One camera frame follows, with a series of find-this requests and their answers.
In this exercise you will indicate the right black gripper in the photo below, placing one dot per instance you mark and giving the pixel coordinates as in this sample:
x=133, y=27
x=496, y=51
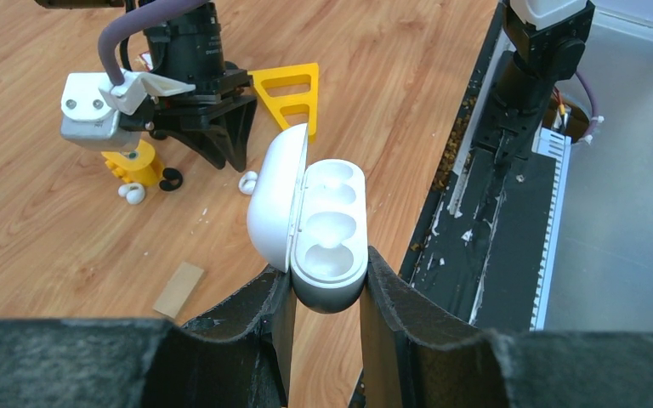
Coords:
x=215, y=119

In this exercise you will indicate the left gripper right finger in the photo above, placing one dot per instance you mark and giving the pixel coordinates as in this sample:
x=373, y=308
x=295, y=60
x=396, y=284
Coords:
x=416, y=354

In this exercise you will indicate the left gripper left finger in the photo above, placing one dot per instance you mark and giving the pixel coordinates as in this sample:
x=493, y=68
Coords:
x=237, y=354

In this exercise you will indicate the white earbud table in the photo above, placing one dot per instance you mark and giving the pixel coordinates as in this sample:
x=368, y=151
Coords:
x=247, y=183

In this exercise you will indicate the white earbud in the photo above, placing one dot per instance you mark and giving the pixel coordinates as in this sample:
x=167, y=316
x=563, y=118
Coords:
x=132, y=193

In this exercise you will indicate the white earbud charging case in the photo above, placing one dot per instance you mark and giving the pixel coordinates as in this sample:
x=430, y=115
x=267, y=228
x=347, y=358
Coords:
x=309, y=221

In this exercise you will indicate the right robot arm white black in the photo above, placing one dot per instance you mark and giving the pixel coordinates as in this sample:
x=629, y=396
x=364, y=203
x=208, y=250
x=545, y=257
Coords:
x=549, y=39

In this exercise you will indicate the black earbud lower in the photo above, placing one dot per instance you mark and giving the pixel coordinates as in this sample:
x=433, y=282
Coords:
x=172, y=179

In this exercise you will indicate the small wooden block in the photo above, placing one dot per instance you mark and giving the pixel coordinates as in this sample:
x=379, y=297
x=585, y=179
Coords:
x=178, y=289

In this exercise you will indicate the yellow traffic light block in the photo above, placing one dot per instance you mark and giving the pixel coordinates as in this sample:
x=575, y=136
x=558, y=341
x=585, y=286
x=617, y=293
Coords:
x=142, y=165

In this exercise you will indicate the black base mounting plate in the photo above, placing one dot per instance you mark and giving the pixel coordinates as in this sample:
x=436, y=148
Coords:
x=478, y=242

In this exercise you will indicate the yellow triangular toy frame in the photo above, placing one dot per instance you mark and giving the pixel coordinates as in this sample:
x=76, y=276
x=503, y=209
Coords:
x=290, y=104

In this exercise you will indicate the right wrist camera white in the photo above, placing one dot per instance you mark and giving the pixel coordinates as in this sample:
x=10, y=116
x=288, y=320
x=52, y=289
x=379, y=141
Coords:
x=92, y=107

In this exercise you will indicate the white slotted cable duct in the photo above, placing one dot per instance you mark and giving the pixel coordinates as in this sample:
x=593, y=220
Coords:
x=557, y=147

